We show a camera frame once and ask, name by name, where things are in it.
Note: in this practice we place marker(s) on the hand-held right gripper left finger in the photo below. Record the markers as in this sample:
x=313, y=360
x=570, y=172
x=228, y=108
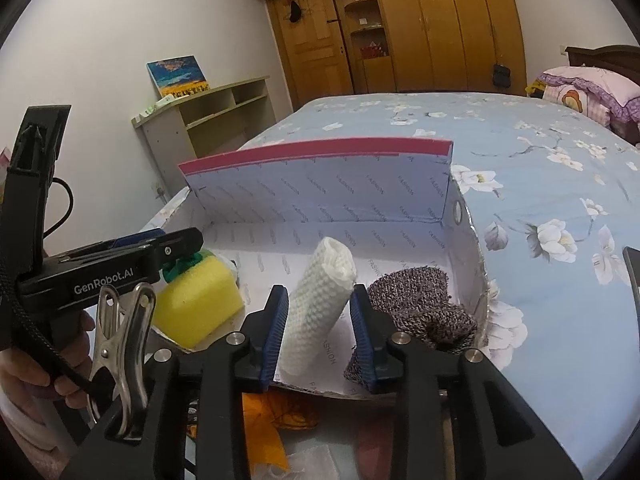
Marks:
x=278, y=332

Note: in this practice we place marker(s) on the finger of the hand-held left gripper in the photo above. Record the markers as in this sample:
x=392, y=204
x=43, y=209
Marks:
x=135, y=239
x=180, y=245

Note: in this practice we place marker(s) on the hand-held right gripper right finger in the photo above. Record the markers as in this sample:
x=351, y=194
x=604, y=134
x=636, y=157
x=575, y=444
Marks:
x=361, y=332

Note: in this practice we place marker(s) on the green scrubber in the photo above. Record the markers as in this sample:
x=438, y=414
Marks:
x=187, y=262

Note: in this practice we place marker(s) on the white waffle cloth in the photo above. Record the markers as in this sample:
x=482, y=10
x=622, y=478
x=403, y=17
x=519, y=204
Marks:
x=320, y=305

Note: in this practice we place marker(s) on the yellow sponge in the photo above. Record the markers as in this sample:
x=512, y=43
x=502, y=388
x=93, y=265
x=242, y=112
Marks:
x=200, y=300

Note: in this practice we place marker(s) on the grey knitted cloth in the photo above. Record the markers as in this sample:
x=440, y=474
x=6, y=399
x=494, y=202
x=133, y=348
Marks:
x=425, y=305

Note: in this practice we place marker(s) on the orange cloth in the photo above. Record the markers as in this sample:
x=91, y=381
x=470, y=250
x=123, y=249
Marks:
x=265, y=425

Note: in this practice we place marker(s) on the pink cardboard box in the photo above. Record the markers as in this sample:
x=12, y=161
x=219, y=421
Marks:
x=310, y=200

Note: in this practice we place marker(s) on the person's left forearm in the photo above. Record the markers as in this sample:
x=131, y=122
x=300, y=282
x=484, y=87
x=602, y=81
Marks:
x=30, y=440

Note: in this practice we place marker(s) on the person's left hand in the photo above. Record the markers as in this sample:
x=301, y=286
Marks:
x=25, y=385

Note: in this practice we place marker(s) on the silver metal spring clip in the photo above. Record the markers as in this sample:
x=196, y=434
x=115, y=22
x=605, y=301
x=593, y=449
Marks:
x=131, y=340

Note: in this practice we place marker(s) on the green and white packet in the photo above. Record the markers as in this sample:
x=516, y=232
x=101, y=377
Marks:
x=157, y=107

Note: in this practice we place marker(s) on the grey open shelf unit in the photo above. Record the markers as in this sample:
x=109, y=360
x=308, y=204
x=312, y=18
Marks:
x=210, y=115

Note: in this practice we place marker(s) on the blue and yellow painting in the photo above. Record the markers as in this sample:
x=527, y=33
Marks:
x=177, y=76

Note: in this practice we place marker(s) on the floral blue bed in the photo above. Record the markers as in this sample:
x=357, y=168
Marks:
x=550, y=240

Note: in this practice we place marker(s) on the wooden door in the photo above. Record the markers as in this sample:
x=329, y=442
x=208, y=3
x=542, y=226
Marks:
x=310, y=55

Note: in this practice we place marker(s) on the black hat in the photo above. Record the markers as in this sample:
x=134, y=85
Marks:
x=295, y=11

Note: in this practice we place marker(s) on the red items on wardrobe shelf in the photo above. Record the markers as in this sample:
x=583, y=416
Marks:
x=374, y=51

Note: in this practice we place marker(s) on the black smartphone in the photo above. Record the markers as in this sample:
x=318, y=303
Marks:
x=632, y=280

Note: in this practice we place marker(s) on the black hanging bag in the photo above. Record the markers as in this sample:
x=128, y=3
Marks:
x=501, y=75

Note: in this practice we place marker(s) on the yellow plush toy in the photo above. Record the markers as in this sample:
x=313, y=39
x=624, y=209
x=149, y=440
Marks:
x=534, y=91

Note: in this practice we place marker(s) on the wooden wardrobe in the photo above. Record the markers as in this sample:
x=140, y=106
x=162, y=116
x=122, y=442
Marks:
x=440, y=20

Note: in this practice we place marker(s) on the purple ruffled cartoon pillow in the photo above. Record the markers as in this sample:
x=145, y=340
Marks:
x=585, y=90

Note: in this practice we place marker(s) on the dark wooden headboard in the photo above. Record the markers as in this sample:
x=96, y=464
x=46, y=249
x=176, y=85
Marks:
x=605, y=55

